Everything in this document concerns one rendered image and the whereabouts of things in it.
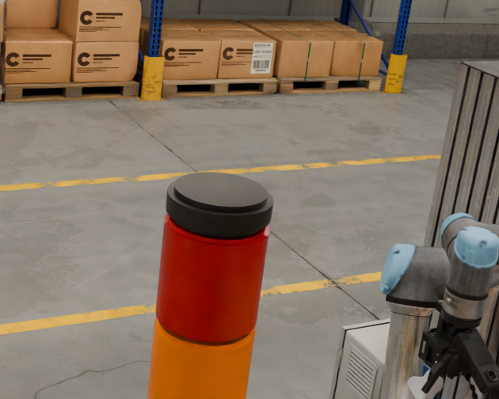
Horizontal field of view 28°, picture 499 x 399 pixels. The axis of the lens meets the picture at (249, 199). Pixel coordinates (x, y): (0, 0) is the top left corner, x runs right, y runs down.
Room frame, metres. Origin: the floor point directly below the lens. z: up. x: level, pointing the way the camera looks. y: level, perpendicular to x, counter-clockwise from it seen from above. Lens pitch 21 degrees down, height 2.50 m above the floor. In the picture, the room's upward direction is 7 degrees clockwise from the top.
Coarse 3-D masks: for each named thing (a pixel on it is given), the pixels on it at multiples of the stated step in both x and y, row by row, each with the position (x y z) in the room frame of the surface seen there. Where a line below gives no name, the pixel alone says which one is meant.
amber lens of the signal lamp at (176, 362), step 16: (160, 336) 0.42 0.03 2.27; (176, 336) 0.41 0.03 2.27; (160, 352) 0.42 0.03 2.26; (176, 352) 0.41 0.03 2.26; (192, 352) 0.41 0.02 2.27; (208, 352) 0.41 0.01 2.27; (224, 352) 0.41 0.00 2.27; (240, 352) 0.42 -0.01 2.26; (160, 368) 0.42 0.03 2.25; (176, 368) 0.41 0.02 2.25; (192, 368) 0.41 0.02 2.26; (208, 368) 0.41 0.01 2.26; (224, 368) 0.41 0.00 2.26; (240, 368) 0.42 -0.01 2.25; (160, 384) 0.42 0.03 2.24; (176, 384) 0.41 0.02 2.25; (192, 384) 0.41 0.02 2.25; (208, 384) 0.41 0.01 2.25; (224, 384) 0.41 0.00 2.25; (240, 384) 0.42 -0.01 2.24
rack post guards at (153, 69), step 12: (144, 60) 8.54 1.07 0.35; (156, 60) 8.52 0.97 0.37; (396, 60) 9.90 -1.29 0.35; (144, 72) 8.52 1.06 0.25; (156, 72) 8.53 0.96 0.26; (396, 72) 9.91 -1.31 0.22; (144, 84) 8.50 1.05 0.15; (156, 84) 8.53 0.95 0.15; (396, 84) 9.93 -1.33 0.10; (144, 96) 8.50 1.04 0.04; (156, 96) 8.54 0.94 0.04
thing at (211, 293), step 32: (192, 256) 0.41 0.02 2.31; (224, 256) 0.41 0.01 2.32; (256, 256) 0.42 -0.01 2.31; (160, 288) 0.42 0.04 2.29; (192, 288) 0.41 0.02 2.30; (224, 288) 0.41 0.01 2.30; (256, 288) 0.42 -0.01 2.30; (160, 320) 0.42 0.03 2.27; (192, 320) 0.41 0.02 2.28; (224, 320) 0.41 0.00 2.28; (256, 320) 0.43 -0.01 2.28
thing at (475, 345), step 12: (456, 336) 1.57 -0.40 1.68; (468, 336) 1.57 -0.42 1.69; (480, 336) 1.58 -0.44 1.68; (468, 348) 1.55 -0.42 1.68; (480, 348) 1.56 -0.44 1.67; (468, 360) 1.54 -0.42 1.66; (480, 360) 1.54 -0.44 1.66; (492, 360) 1.55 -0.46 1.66; (480, 372) 1.52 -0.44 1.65; (492, 372) 1.52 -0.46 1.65; (480, 384) 1.51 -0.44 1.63; (492, 384) 1.50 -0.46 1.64
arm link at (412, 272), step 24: (384, 264) 2.06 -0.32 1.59; (408, 264) 1.98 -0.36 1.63; (432, 264) 1.98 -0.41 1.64; (384, 288) 1.98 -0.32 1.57; (408, 288) 1.96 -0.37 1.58; (432, 288) 1.97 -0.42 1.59; (408, 312) 1.95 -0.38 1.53; (432, 312) 1.98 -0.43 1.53; (408, 336) 1.94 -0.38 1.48; (408, 360) 1.92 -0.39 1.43; (384, 384) 1.92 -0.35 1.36
